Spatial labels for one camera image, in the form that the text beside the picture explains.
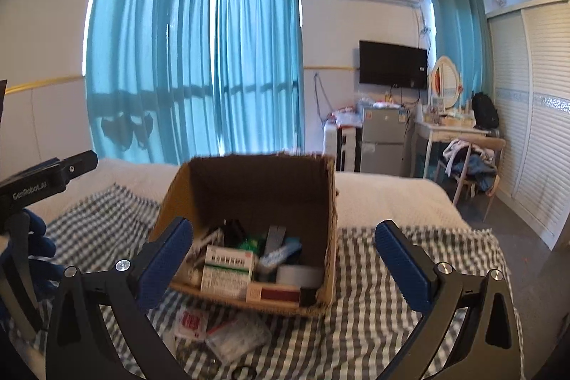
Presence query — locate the white textured bedspread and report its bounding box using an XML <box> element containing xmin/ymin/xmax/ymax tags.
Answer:
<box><xmin>27</xmin><ymin>157</ymin><xmax>468</xmax><ymax>238</ymax></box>

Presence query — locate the red brown box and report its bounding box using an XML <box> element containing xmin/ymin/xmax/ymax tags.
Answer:
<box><xmin>246</xmin><ymin>282</ymin><xmax>301</xmax><ymax>304</ymax></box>

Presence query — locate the clear plastic packet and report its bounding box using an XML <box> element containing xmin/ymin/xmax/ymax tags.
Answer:
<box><xmin>207</xmin><ymin>311</ymin><xmax>272</xmax><ymax>365</ymax></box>

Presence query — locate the grey tape roll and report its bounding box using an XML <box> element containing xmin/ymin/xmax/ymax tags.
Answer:
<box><xmin>276</xmin><ymin>264</ymin><xmax>325</xmax><ymax>289</ymax></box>

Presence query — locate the person's left hand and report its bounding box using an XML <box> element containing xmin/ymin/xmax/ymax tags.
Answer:
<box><xmin>27</xmin><ymin>208</ymin><xmax>64</xmax><ymax>306</ymax></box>

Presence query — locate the clear bag with red print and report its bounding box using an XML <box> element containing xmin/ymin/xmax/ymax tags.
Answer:
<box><xmin>175</xmin><ymin>308</ymin><xmax>208</xmax><ymax>340</ymax></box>

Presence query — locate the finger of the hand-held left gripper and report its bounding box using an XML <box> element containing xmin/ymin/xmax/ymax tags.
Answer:
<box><xmin>56</xmin><ymin>150</ymin><xmax>99</xmax><ymax>187</ymax></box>

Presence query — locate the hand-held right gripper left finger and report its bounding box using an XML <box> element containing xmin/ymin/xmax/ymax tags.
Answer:
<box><xmin>45</xmin><ymin>216</ymin><xmax>194</xmax><ymax>380</ymax></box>

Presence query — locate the pile of plastic packages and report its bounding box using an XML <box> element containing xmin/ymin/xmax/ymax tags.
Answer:
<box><xmin>334</xmin><ymin>101</ymin><xmax>366</xmax><ymax>127</ymax></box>

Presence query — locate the black white tower appliance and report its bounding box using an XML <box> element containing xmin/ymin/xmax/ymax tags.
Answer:
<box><xmin>337</xmin><ymin>126</ymin><xmax>361</xmax><ymax>172</ymax></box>

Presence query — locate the grey remote control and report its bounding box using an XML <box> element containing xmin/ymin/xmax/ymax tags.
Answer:
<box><xmin>266</xmin><ymin>225</ymin><xmax>286</xmax><ymax>258</ymax></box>

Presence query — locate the grey mini fridge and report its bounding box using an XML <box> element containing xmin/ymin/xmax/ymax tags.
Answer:
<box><xmin>360</xmin><ymin>104</ymin><xmax>407</xmax><ymax>173</ymax></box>

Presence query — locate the black backpack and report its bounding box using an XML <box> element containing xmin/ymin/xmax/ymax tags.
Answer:
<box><xmin>471</xmin><ymin>92</ymin><xmax>500</xmax><ymax>129</ymax></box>

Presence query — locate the white dressing table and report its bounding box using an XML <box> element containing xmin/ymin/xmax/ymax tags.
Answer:
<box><xmin>412</xmin><ymin>119</ymin><xmax>499</xmax><ymax>180</ymax></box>

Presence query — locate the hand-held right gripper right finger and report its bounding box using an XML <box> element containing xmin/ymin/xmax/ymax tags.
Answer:
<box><xmin>374</xmin><ymin>220</ymin><xmax>524</xmax><ymax>380</ymax></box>

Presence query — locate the white louvred wardrobe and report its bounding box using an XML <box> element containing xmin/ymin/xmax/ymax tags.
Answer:
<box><xmin>485</xmin><ymin>0</ymin><xmax>570</xmax><ymax>251</ymax></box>

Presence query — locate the oval white vanity mirror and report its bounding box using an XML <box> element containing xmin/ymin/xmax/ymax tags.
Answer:
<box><xmin>429</xmin><ymin>55</ymin><xmax>464</xmax><ymax>110</ymax></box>

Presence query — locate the checkered blanket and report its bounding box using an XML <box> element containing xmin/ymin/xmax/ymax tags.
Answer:
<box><xmin>9</xmin><ymin>183</ymin><xmax>522</xmax><ymax>380</ymax></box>

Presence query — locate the blue white tube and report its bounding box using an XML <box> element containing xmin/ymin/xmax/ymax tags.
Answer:
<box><xmin>259</xmin><ymin>241</ymin><xmax>302</xmax><ymax>269</ymax></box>

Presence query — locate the pile of clothes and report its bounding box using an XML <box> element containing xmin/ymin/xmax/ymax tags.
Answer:
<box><xmin>441</xmin><ymin>140</ymin><xmax>498</xmax><ymax>191</ymax></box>

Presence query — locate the blue curtain beside wardrobe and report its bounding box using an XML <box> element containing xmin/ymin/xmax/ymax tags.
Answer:
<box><xmin>423</xmin><ymin>0</ymin><xmax>495</xmax><ymax>127</ymax></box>

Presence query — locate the dangling wall cable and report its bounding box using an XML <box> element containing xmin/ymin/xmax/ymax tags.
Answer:
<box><xmin>313</xmin><ymin>71</ymin><xmax>332</xmax><ymax>125</ymax></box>

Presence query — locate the brown cardboard box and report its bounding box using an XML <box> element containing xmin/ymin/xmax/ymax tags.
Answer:
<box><xmin>147</xmin><ymin>153</ymin><xmax>338</xmax><ymax>318</ymax></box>

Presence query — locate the narrow blue window curtain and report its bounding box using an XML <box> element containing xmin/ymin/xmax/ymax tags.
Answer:
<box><xmin>215</xmin><ymin>0</ymin><xmax>306</xmax><ymax>156</ymax></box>

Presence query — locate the white air purifier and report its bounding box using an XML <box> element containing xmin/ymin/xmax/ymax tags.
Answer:
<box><xmin>324</xmin><ymin>123</ymin><xmax>340</xmax><ymax>167</ymax></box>

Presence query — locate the wide blue window curtain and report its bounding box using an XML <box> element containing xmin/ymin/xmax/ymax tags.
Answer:
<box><xmin>85</xmin><ymin>0</ymin><xmax>220</xmax><ymax>165</ymax></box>

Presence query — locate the wooden chair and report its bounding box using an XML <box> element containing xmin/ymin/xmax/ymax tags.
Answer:
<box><xmin>434</xmin><ymin>137</ymin><xmax>507</xmax><ymax>223</ymax></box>

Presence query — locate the black wall television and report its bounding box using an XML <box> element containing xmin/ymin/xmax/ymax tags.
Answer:
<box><xmin>359</xmin><ymin>40</ymin><xmax>428</xmax><ymax>89</ymax></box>

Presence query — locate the green white medicine box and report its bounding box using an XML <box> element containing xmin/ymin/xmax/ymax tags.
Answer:
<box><xmin>200</xmin><ymin>245</ymin><xmax>255</xmax><ymax>301</ymax></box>

